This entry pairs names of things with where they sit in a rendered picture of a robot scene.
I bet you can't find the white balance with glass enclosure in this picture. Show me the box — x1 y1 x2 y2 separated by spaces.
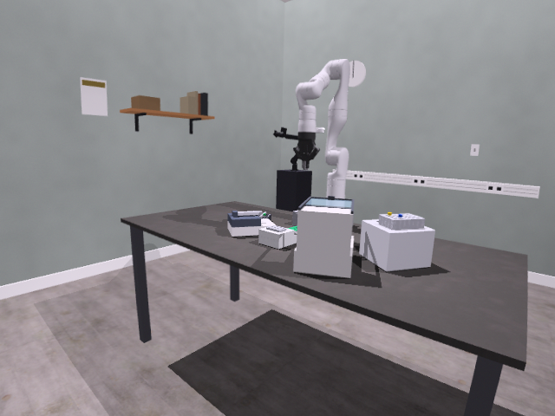
293 196 355 278

